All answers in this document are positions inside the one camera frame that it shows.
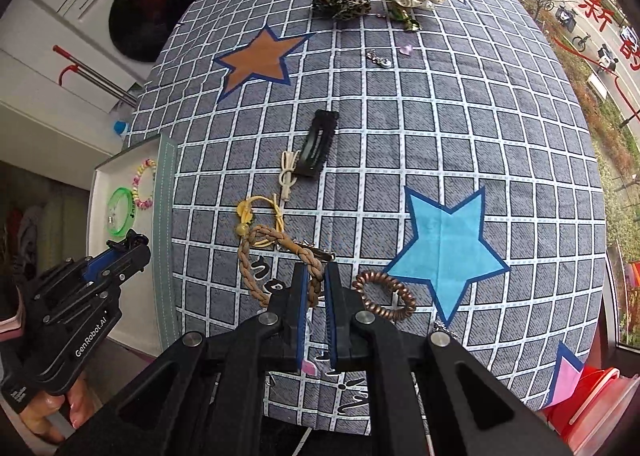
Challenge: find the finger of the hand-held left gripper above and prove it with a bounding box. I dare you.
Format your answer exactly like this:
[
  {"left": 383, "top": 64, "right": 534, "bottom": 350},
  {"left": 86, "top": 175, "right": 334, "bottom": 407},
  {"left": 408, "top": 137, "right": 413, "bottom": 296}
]
[
  {"left": 97, "top": 256, "right": 152, "bottom": 297},
  {"left": 75, "top": 245, "right": 129, "bottom": 284}
]

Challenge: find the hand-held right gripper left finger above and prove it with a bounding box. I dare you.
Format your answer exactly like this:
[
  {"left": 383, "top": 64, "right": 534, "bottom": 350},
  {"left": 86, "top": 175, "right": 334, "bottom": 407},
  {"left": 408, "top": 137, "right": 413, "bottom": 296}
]
[{"left": 55, "top": 263, "right": 310, "bottom": 456}]

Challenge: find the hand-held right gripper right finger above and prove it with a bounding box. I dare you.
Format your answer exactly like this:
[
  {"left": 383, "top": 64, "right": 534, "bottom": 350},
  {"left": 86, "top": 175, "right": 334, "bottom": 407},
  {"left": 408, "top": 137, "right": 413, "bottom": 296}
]
[{"left": 326, "top": 261, "right": 576, "bottom": 456}]

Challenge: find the black claw hair clip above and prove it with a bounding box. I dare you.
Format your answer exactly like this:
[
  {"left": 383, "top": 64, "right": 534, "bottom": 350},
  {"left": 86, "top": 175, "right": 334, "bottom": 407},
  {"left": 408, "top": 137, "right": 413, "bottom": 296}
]
[{"left": 120, "top": 230, "right": 152, "bottom": 261}]

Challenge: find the copper spiral hair tie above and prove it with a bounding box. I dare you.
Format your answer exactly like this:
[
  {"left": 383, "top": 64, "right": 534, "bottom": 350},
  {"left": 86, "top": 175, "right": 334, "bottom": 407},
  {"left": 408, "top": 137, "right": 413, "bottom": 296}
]
[{"left": 352, "top": 270, "right": 417, "bottom": 321}]

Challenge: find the silver spiked hair clip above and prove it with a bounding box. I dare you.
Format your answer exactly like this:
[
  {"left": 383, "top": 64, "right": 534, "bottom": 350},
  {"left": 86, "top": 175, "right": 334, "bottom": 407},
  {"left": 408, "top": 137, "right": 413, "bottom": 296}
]
[{"left": 287, "top": 240, "right": 337, "bottom": 264}]

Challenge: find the brown braided hair tie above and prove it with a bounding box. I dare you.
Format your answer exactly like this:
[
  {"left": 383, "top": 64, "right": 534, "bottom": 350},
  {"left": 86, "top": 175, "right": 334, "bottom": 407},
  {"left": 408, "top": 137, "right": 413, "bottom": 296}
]
[{"left": 237, "top": 225, "right": 326, "bottom": 309}]

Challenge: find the white tray grey rim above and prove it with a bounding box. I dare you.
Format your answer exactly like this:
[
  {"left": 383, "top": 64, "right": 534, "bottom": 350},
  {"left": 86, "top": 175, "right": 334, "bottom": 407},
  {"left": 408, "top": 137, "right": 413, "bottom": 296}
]
[{"left": 90, "top": 133, "right": 178, "bottom": 352}]

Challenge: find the yellow beaded hair tie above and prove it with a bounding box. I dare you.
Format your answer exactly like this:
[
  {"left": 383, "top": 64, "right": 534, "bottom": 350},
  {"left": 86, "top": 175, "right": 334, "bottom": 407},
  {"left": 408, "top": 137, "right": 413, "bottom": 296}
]
[{"left": 236, "top": 193, "right": 288, "bottom": 239}]

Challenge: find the beige rabbit hair clip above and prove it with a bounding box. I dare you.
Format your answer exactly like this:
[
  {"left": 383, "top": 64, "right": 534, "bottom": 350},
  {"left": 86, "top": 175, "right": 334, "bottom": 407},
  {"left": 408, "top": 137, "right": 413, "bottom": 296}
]
[{"left": 277, "top": 150, "right": 303, "bottom": 201}]

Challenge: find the black snap hair clip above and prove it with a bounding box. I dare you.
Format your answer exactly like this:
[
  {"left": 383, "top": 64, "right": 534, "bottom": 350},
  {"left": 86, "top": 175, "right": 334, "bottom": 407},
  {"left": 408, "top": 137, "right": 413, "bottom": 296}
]
[{"left": 295, "top": 110, "right": 340, "bottom": 180}]

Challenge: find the person's left hand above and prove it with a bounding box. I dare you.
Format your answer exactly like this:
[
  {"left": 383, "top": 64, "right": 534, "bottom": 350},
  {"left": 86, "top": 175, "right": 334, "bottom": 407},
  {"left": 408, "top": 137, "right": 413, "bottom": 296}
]
[{"left": 20, "top": 376, "right": 103, "bottom": 444}]

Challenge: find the green plastic bangle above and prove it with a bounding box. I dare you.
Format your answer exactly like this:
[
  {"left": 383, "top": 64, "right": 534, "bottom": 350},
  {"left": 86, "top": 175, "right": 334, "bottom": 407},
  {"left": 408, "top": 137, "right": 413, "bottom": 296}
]
[{"left": 106, "top": 187, "right": 137, "bottom": 237}]

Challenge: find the blue checked star tablecloth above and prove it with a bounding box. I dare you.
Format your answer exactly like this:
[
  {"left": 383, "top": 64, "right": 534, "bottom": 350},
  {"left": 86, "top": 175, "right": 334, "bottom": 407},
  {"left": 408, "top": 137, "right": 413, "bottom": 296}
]
[{"left": 122, "top": 0, "right": 608, "bottom": 437}]

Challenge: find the white washing machine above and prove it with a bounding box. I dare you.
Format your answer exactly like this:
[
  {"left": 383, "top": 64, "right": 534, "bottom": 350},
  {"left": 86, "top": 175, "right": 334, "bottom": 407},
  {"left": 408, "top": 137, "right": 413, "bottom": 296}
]
[{"left": 55, "top": 0, "right": 281, "bottom": 66}]

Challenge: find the red plastic bin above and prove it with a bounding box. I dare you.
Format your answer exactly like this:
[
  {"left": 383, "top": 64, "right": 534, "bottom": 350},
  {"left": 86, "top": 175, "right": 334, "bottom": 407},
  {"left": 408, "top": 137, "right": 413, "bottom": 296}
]
[{"left": 542, "top": 368, "right": 640, "bottom": 456}]

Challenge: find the dark green hair clip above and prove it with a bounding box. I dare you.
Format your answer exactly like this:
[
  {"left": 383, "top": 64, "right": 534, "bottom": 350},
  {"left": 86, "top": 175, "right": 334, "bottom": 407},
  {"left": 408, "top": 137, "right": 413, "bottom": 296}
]
[{"left": 370, "top": 0, "right": 423, "bottom": 32}]

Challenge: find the leopard print scrunchie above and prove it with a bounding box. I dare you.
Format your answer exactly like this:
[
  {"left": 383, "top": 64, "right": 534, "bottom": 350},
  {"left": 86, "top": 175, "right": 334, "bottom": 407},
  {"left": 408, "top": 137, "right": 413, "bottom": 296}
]
[{"left": 312, "top": 0, "right": 373, "bottom": 20}]

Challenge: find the red window decal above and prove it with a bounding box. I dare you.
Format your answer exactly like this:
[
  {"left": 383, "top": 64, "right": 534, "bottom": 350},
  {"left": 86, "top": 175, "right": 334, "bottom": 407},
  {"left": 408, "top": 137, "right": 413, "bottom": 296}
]
[{"left": 545, "top": 0, "right": 640, "bottom": 124}]

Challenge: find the pastel spiral hair tie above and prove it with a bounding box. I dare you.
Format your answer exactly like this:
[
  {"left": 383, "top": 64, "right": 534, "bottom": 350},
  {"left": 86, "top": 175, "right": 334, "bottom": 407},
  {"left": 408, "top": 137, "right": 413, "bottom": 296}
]
[{"left": 131, "top": 159, "right": 158, "bottom": 211}]

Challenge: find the red handled metal mop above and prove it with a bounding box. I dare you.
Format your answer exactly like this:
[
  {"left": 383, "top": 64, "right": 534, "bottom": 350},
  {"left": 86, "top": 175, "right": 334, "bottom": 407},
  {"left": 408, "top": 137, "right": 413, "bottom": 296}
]
[{"left": 52, "top": 44, "right": 138, "bottom": 106}]

